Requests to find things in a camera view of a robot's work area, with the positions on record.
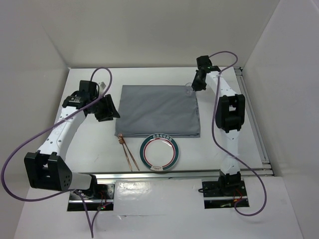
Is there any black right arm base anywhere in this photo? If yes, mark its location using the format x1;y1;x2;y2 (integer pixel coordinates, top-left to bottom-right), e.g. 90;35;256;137
198;180;249;209

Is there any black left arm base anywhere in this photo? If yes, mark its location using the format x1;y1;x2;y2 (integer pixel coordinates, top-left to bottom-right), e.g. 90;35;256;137
67;183;115;212

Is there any aluminium front rail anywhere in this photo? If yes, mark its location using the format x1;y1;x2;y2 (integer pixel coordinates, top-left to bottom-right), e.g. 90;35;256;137
38;169;275;182

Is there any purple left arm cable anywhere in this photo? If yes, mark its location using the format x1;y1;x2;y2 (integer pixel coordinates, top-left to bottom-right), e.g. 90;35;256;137
0;67;113;239

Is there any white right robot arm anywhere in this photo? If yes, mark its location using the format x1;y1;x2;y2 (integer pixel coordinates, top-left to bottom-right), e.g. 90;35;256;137
191;55;245;195

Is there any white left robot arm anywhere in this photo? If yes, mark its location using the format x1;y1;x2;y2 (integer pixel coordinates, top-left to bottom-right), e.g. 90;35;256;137
24;80;120;199

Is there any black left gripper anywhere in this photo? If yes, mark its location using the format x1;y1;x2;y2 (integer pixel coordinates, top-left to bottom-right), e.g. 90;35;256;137
89;94;121;122

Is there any aluminium rail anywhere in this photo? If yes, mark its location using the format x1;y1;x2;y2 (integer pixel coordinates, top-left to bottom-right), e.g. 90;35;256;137
38;169;275;182
234;67;272;170

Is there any white plate green red rim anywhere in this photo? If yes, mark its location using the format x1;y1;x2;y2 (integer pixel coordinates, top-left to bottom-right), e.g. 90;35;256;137
139;133;180;172

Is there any clear plastic cup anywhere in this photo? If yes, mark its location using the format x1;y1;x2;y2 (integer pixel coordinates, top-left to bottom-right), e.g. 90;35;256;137
184;83;193;97

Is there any aluminium right side rail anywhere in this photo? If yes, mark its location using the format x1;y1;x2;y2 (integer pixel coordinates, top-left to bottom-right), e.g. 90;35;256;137
234;67;272;170

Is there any grey cloth placemat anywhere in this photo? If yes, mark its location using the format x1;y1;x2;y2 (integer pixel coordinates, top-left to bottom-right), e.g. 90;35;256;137
115;85;200;138

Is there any copper fork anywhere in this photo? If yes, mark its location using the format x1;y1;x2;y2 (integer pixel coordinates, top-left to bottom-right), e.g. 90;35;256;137
118;134;133;172

